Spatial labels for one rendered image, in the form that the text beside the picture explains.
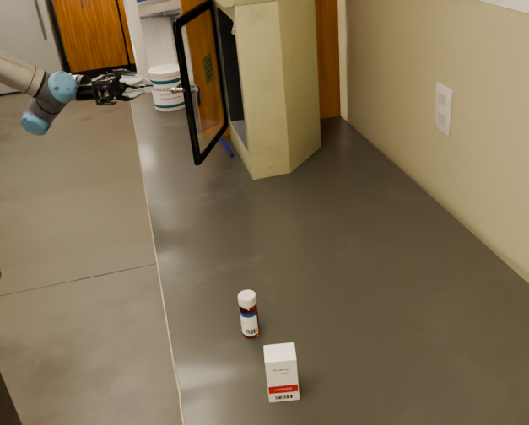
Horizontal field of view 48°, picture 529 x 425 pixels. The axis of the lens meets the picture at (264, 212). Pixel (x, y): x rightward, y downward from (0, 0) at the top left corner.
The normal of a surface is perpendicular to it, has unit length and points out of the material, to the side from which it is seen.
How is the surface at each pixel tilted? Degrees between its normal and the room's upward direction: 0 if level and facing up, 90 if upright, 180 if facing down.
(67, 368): 0
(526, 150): 90
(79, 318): 0
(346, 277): 0
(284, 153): 90
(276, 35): 90
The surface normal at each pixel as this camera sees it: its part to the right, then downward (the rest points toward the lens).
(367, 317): -0.09, -0.87
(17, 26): 0.24, 0.45
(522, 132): -0.97, 0.19
